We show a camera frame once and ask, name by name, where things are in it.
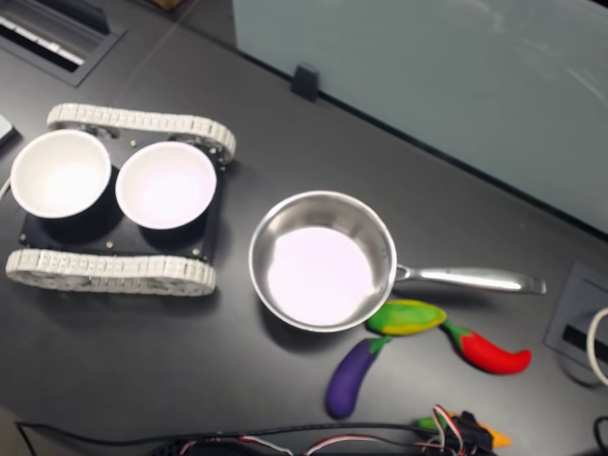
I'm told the orange toy carrot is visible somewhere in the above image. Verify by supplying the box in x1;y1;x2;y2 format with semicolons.
410;412;515;449

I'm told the red toy chilli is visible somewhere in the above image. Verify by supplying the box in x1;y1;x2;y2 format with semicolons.
441;320;532;376

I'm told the green yellow toy corn cob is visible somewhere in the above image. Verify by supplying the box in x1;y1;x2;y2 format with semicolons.
366;298;447;337

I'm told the purple toy aubergine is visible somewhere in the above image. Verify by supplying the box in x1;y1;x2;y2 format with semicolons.
325;334;393;420

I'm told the frosted glass partition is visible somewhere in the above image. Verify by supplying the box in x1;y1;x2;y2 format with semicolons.
231;0;608;237

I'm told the black partition clip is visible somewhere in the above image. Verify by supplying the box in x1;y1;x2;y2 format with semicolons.
290;63;319;102

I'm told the white bowl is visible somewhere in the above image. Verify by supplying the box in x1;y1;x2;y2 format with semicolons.
114;141;219;231
9;128;113;220

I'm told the tracked vehicle with white tracks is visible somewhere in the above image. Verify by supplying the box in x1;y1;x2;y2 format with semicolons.
5;103;238;296

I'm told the long black cable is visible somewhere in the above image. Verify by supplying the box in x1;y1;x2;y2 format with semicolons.
15;420;431;446

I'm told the thick white cable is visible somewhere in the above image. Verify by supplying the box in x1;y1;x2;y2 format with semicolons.
586;307;608;387

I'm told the grey table cable tray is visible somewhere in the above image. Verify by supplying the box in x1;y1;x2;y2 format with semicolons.
543;260;608;376

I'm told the steel pan with long handle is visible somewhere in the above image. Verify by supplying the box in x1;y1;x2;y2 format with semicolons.
248;190;547;333

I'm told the black table cable tray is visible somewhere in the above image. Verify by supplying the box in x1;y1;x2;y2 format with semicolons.
0;0;128;87

